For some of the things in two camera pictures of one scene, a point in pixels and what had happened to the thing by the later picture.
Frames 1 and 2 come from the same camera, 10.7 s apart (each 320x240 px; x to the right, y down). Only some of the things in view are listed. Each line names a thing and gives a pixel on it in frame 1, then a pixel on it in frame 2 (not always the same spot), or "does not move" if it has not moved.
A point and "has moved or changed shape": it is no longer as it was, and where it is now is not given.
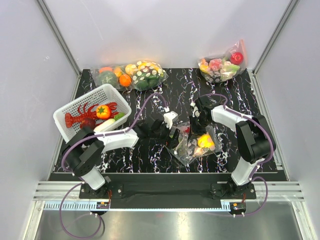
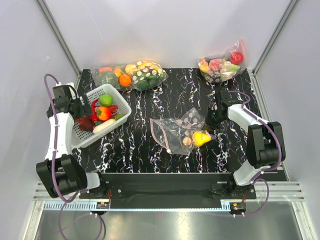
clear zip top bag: [190, 146] has moved or changed shape
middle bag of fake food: [145, 74] does not move
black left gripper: [170, 143] → [85, 109]
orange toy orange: [125, 80] does not move
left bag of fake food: [120, 76] does not move
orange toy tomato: [103, 112] does not move
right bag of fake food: [224, 67] does not move
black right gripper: [194, 130] → [208, 122]
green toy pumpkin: [107, 77] does not move
